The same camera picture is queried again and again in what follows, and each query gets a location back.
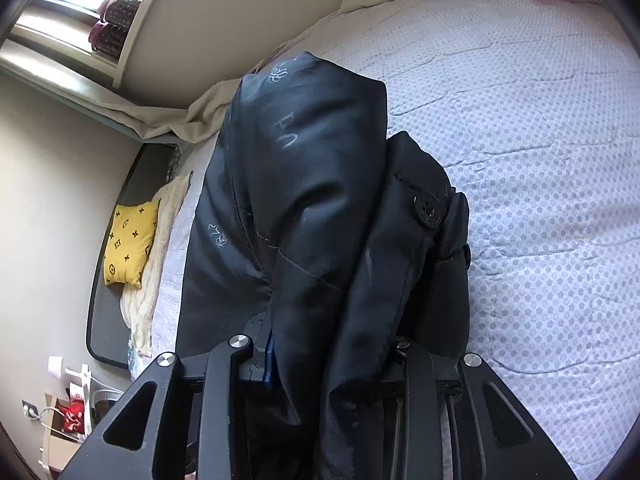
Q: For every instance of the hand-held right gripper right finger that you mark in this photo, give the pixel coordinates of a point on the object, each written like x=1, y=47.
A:
x=420, y=375

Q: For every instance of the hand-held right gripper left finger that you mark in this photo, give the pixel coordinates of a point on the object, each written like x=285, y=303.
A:
x=268, y=365

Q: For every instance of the black printed jacket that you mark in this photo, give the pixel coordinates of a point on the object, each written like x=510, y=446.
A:
x=310, y=200

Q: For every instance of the cream knitted blanket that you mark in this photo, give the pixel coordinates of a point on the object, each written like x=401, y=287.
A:
x=160, y=240

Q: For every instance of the dark grey headboard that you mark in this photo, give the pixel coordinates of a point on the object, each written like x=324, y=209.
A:
x=107, y=320

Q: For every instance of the yellow printed pillow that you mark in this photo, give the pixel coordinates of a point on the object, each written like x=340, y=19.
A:
x=129, y=245

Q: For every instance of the white paper bag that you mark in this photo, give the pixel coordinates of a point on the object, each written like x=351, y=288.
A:
x=80, y=385

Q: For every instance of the bed with white quilted cover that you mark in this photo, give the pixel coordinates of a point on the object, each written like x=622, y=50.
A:
x=525, y=210

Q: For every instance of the red bag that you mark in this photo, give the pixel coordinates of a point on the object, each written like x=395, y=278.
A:
x=72, y=417

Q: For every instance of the green floral cloth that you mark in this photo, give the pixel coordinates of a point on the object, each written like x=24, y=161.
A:
x=175, y=162

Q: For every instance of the cardboard box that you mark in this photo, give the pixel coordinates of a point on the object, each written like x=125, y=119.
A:
x=60, y=447

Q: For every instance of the window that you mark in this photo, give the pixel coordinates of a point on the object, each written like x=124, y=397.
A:
x=55, y=5

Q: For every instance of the wall socket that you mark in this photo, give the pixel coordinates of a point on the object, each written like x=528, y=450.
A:
x=29, y=408

